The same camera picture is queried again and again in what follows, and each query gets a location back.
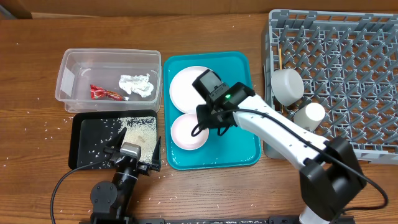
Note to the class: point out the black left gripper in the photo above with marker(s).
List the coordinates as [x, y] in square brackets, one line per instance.
[145, 168]

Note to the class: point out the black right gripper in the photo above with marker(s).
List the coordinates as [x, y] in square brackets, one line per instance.
[205, 121]

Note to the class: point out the pile of rice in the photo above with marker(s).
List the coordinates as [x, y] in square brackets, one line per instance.
[141, 131]

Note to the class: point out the large white plate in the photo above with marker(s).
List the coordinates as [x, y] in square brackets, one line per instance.
[182, 93]

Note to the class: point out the white tissue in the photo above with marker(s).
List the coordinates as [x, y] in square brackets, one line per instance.
[138, 84]

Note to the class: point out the red snack wrapper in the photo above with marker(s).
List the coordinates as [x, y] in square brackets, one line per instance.
[99, 93]

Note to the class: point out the grey bowl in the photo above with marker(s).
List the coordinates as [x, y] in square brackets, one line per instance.
[287, 86]

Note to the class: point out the wooden chopstick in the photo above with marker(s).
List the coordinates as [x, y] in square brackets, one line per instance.
[280, 68]

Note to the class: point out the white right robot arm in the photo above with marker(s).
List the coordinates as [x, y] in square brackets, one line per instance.
[330, 174]

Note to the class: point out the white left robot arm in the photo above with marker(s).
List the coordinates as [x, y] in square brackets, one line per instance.
[111, 199]

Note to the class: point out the grey dishwasher rack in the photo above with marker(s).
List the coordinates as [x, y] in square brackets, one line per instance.
[348, 64]

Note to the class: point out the teal serving tray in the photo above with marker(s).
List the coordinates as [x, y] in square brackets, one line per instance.
[236, 147]

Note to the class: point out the black tray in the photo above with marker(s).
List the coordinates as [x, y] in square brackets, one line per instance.
[91, 132]

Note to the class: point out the white paper cup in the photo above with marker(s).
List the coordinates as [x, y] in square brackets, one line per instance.
[310, 116]

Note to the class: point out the clear plastic bin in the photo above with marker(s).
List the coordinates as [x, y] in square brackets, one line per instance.
[82, 68]

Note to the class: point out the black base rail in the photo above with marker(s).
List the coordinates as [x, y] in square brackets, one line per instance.
[288, 219]

